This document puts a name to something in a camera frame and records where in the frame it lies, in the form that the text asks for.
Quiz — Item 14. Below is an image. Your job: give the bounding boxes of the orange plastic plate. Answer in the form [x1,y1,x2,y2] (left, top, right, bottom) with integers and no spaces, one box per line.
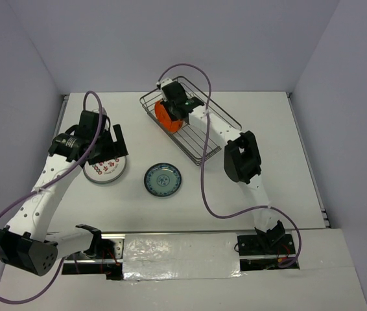
[154,100,184,133]

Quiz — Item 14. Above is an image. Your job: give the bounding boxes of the white plate red characters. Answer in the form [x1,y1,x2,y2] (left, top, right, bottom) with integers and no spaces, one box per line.
[82,154,128,185]

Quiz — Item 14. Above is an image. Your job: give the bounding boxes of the blue patterned plate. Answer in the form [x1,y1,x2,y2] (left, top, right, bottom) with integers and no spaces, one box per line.
[143,163,182,198]

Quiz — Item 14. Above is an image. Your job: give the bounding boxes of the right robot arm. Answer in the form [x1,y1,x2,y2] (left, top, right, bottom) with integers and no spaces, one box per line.
[156,78,286,253]

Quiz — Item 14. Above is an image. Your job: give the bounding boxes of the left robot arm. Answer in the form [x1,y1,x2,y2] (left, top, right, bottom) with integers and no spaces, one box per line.
[0,110,128,276]

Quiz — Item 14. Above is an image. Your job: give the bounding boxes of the silver foil tape strip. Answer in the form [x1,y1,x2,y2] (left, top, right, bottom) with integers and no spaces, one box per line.
[123,233,241,281]

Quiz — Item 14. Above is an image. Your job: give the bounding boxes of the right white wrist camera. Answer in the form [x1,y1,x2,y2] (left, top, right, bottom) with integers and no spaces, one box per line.
[156,77,174,90]

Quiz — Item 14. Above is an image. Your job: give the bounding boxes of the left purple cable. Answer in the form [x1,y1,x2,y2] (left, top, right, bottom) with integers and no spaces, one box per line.
[0,90,108,305]

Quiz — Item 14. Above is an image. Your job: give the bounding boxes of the purple cable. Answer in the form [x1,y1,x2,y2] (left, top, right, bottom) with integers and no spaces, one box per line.
[0,90,108,305]
[157,62,302,268]

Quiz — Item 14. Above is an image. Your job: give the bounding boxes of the grey wire dish rack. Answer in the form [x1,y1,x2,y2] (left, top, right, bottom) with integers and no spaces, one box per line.
[139,76,242,166]

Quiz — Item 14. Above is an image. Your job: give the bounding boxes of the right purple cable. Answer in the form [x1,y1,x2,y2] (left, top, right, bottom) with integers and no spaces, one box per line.
[157,62,302,268]

